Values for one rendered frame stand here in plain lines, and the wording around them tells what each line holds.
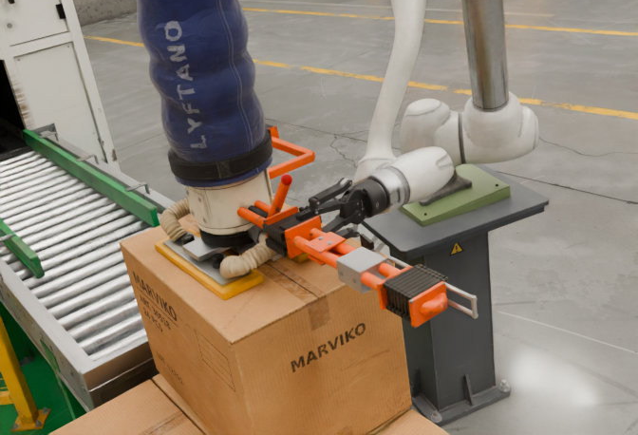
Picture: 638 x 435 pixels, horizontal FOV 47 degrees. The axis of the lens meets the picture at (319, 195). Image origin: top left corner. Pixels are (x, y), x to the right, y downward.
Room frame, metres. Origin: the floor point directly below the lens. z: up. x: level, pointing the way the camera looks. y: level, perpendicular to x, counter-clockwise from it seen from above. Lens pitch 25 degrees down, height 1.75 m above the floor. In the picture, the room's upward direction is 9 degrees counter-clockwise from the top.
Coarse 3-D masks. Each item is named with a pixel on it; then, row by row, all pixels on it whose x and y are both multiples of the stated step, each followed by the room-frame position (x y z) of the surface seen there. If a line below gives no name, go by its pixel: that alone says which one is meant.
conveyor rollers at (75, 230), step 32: (32, 160) 3.63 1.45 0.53; (0, 192) 3.19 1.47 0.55; (32, 192) 3.17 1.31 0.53; (64, 192) 3.08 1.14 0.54; (96, 192) 3.00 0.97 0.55; (32, 224) 2.81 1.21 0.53; (64, 224) 2.71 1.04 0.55; (96, 224) 2.69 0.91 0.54; (128, 224) 2.66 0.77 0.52; (64, 256) 2.43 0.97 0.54; (96, 256) 2.40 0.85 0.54; (32, 288) 2.26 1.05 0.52; (64, 288) 2.23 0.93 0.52; (96, 288) 2.14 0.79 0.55; (128, 288) 2.11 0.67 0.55; (64, 320) 1.97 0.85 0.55; (96, 320) 1.94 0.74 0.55; (128, 320) 1.91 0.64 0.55; (96, 352) 1.77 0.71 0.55
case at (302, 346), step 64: (128, 256) 1.60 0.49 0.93; (384, 256) 1.36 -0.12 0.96; (192, 320) 1.30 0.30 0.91; (256, 320) 1.19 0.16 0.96; (320, 320) 1.23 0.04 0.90; (384, 320) 1.31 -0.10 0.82; (192, 384) 1.40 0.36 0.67; (256, 384) 1.15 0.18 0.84; (320, 384) 1.22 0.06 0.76; (384, 384) 1.30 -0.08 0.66
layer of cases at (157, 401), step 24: (144, 384) 1.59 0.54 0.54; (168, 384) 1.58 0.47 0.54; (96, 408) 1.52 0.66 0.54; (120, 408) 1.51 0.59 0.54; (144, 408) 1.49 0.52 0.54; (168, 408) 1.48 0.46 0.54; (408, 408) 1.35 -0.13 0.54; (72, 432) 1.45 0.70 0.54; (96, 432) 1.43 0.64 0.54; (120, 432) 1.42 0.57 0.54; (144, 432) 1.41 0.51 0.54; (168, 432) 1.39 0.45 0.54; (192, 432) 1.38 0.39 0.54; (384, 432) 1.28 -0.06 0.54; (408, 432) 1.27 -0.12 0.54; (432, 432) 1.26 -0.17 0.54
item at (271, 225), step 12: (276, 216) 1.31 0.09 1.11; (288, 216) 1.33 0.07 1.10; (264, 228) 1.29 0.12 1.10; (276, 228) 1.28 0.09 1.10; (300, 228) 1.25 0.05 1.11; (312, 228) 1.27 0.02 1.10; (276, 240) 1.27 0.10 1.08; (288, 240) 1.24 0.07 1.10; (276, 252) 1.26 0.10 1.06; (288, 252) 1.24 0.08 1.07; (300, 252) 1.25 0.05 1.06
